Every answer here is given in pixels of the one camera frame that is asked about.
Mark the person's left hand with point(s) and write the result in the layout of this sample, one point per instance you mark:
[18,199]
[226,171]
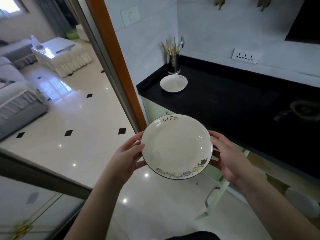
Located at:
[120,162]

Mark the person's right hand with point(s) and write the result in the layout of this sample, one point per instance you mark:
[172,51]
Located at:
[232,162]

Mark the person's left thumb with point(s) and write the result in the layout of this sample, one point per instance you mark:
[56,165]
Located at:
[138,149]

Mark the person's right thumb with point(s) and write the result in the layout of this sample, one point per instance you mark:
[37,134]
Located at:
[216,146]

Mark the large white plate cat print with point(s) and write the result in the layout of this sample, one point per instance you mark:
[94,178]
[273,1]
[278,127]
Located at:
[176,147]

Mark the person's left forearm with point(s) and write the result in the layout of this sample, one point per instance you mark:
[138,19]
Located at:
[96,209]

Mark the person's right forearm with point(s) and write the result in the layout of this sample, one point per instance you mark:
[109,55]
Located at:
[272,209]

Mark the small white plate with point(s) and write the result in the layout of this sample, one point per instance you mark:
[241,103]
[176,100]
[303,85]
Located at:
[173,83]

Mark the steel utensil holder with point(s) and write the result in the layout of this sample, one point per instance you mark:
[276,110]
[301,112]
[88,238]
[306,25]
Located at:
[173,63]

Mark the person's dark clothing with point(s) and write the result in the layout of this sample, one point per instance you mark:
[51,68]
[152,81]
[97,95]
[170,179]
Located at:
[192,236]

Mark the bunch of wooden chopsticks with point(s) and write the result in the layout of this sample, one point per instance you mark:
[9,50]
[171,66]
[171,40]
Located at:
[171,48]

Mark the metal spoon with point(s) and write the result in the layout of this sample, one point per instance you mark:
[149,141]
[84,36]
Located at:
[182,42]

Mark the coffee table with white cloth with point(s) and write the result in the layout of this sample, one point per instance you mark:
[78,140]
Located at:
[65,57]

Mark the glass sliding door gold pattern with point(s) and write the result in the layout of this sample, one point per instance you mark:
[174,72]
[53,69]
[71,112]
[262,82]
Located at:
[32,204]

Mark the dark remote control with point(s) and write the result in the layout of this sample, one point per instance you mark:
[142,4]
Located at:
[65,48]

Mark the large grey sofa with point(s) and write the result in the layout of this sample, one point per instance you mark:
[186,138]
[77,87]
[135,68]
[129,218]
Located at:
[17,104]

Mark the green stool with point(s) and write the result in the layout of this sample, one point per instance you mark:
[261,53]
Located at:
[72,34]

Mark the tissue box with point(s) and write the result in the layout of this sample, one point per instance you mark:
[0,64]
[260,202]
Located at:
[37,43]

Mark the black range hood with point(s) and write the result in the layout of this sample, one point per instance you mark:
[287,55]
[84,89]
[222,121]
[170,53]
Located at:
[306,22]

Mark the small grey sofa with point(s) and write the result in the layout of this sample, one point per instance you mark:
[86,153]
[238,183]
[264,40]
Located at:
[17,51]

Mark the grey curtain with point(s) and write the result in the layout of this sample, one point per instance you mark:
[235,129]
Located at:
[53,14]

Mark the white wall socket strip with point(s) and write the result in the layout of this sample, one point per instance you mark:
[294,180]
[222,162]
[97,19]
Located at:
[245,56]

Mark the brown wooden door frame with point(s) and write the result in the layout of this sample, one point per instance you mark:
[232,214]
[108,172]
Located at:
[112,52]

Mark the grey metal door track frame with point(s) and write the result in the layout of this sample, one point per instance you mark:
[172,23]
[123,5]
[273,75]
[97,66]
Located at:
[100,52]

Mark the white light switch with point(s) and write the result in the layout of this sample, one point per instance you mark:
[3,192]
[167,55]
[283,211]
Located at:
[130,16]

